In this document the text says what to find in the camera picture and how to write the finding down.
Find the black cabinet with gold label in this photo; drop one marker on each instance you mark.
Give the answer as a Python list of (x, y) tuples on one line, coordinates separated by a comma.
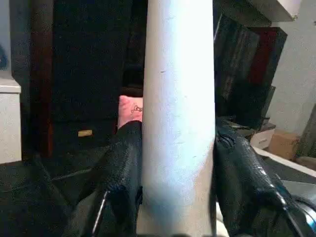
[(84, 74)]

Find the black work mat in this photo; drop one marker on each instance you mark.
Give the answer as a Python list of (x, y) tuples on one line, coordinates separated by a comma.
[(29, 197)]

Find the dark shelf unit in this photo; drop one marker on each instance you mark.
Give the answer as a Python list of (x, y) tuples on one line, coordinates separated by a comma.
[(247, 74)]

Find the brown cardboard box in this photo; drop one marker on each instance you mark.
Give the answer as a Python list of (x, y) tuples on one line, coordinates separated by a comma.
[(284, 144)]

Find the pink pillow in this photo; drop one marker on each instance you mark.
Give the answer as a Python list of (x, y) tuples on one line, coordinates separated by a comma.
[(129, 111)]

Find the white glass-door cabinet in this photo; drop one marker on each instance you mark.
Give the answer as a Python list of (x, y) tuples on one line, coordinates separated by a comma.
[(9, 123)]

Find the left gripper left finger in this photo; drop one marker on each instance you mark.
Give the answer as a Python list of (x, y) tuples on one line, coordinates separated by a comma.
[(116, 187)]

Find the white plastic table leg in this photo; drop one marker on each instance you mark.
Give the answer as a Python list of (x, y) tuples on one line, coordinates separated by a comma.
[(177, 123)]

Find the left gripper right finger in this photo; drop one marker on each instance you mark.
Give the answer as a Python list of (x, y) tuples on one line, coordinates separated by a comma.
[(242, 192)]

